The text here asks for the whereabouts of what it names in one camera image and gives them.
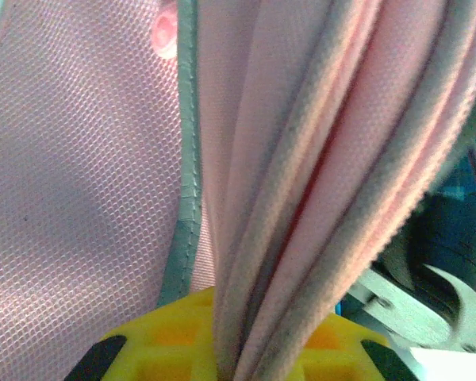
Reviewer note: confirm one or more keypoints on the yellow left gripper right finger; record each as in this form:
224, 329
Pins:
341, 357

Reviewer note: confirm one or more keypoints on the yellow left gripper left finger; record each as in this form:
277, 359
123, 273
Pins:
162, 349

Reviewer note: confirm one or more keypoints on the pink backpack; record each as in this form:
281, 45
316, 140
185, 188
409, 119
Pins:
103, 158

